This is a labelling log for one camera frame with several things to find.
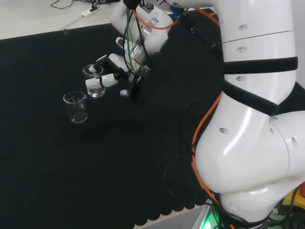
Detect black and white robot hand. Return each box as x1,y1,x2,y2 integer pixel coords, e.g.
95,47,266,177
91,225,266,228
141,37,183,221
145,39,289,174
85,53,151,100

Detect clear glass beaker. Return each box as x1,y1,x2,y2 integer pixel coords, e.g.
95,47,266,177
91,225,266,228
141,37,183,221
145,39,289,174
63,91,89,124
82,64,107,98

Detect white power strip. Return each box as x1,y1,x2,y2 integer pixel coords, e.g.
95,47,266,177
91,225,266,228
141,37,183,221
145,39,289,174
81,8,95,18

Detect black cloth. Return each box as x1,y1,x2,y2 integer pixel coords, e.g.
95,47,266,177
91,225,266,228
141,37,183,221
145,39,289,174
0,8,305,229

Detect yellow stop button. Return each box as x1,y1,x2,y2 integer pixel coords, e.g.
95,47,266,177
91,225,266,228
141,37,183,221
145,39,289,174
281,181,305,217

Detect green cable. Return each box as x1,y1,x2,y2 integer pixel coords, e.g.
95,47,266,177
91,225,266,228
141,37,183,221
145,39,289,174
123,8,138,78

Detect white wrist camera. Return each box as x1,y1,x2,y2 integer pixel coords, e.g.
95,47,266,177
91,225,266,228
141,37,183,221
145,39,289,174
115,36,126,49

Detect thin black cable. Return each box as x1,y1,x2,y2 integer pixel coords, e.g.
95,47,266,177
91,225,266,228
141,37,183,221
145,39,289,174
163,152,216,208
50,0,120,10
134,9,153,70

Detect white cable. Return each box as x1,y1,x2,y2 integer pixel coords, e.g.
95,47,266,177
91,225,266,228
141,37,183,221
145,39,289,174
62,14,84,31

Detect orange cable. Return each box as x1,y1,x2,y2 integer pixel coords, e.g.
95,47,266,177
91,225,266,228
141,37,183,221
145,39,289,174
132,7,224,215

